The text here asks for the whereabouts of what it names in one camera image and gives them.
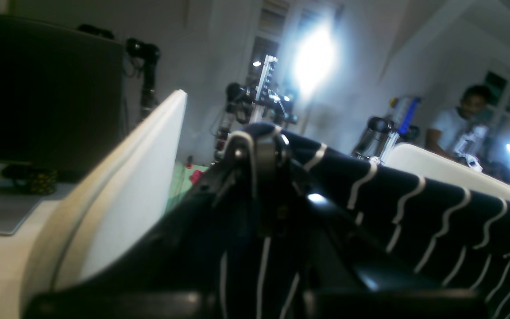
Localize seated person white shirt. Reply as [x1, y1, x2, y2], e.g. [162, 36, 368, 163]
[425, 85, 491, 162]

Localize dark computer monitor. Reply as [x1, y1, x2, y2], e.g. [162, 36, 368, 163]
[0, 15, 124, 173]

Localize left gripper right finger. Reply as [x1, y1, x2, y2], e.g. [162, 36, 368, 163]
[255, 135, 488, 319]

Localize navy white striped t-shirt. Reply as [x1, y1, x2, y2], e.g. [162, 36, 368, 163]
[223, 122, 510, 319]

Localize camera stand rig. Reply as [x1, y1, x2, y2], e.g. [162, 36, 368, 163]
[213, 54, 299, 163]

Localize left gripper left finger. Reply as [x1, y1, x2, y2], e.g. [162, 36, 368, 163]
[23, 133, 255, 319]

